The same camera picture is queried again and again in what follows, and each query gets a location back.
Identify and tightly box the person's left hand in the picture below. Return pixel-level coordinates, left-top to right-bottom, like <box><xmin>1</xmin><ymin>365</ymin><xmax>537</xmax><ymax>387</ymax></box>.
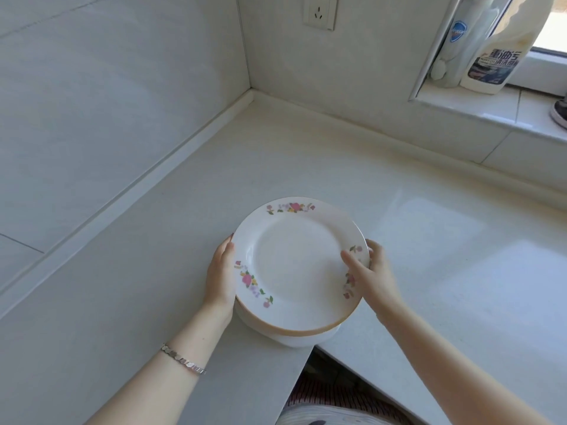
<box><xmin>202</xmin><ymin>234</ymin><xmax>237</xmax><ymax>322</ymax></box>

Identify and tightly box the person's right hand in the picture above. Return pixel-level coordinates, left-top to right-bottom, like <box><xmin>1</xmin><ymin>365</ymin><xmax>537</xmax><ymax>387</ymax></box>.
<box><xmin>340</xmin><ymin>239</ymin><xmax>407</xmax><ymax>322</ymax></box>

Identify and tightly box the white floral plate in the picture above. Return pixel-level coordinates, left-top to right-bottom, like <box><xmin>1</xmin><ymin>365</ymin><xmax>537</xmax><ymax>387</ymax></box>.
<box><xmin>231</xmin><ymin>197</ymin><xmax>371</xmax><ymax>333</ymax></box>

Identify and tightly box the white plate with orange rim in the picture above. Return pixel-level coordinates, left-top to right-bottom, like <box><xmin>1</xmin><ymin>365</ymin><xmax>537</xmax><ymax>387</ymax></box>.
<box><xmin>235</xmin><ymin>300</ymin><xmax>356</xmax><ymax>339</ymax></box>

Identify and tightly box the person's left forearm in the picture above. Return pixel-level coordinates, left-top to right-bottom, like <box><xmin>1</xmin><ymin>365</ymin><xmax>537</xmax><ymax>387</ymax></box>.
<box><xmin>83</xmin><ymin>304</ymin><xmax>234</xmax><ymax>425</ymax></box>

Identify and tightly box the person's right forearm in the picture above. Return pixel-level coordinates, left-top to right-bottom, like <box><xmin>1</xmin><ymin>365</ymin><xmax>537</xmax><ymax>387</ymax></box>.
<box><xmin>376</xmin><ymin>300</ymin><xmax>567</xmax><ymax>425</ymax></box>

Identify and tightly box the person's red striped clothing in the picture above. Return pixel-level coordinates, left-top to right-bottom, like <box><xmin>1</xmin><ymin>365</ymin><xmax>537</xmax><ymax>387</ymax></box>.
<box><xmin>287</xmin><ymin>349</ymin><xmax>401</xmax><ymax>425</ymax></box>

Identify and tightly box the silver metal corner trim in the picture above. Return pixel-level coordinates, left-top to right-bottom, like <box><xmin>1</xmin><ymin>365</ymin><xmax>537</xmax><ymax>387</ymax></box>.
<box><xmin>408</xmin><ymin>0</ymin><xmax>517</xmax><ymax>102</ymax></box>

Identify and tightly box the white bottle with blue label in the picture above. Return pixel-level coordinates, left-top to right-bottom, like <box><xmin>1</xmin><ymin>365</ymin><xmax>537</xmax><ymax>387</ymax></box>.
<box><xmin>431</xmin><ymin>0</ymin><xmax>487</xmax><ymax>88</ymax></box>

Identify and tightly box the dark round object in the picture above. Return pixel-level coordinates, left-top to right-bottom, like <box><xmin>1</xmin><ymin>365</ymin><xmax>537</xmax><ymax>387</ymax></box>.
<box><xmin>549</xmin><ymin>94</ymin><xmax>567</xmax><ymax>129</ymax></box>

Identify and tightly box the large white detergent jug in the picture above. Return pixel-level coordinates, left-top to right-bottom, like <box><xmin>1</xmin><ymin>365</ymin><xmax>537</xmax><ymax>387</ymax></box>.
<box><xmin>459</xmin><ymin>0</ymin><xmax>555</xmax><ymax>96</ymax></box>

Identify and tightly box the silver link bracelet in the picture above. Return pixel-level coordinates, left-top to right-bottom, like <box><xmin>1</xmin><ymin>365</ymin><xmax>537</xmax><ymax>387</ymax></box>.
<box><xmin>160</xmin><ymin>344</ymin><xmax>207</xmax><ymax>376</ymax></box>

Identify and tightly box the white wall socket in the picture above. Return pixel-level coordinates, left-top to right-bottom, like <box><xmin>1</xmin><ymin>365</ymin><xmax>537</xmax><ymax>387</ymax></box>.
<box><xmin>303</xmin><ymin>0</ymin><xmax>337</xmax><ymax>32</ymax></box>

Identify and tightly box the white window frame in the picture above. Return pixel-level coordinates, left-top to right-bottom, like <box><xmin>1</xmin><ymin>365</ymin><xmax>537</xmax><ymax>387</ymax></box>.
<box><xmin>516</xmin><ymin>45</ymin><xmax>567</xmax><ymax>99</ymax></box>

